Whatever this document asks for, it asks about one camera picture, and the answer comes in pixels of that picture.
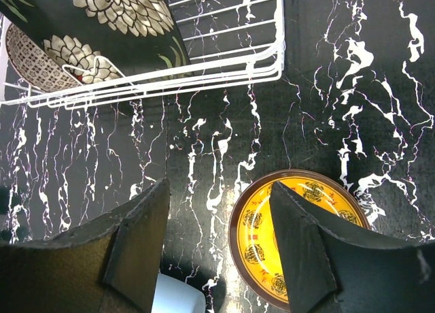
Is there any white wire dish rack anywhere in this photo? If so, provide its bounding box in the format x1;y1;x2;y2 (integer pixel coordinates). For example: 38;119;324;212
1;0;285;110

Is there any black marble pattern mat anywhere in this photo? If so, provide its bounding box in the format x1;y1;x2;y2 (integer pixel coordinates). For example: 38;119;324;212
1;0;434;312

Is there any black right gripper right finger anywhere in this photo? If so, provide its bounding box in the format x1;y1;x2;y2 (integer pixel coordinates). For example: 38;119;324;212
270;182;434;312

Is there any light blue plastic cup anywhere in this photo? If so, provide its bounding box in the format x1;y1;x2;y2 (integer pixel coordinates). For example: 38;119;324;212
151;273;206;313

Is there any black floral square plate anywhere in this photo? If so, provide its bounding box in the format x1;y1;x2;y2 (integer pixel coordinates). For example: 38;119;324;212
1;0;190;84

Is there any beige patterned bowl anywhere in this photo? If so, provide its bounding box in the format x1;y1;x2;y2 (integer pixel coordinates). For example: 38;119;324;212
5;24;80;93

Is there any yellow patterned plate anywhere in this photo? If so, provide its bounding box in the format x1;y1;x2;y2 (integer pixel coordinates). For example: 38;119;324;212
228;169;370;311

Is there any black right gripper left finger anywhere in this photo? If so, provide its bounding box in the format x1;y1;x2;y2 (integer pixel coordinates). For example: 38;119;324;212
1;179;170;312

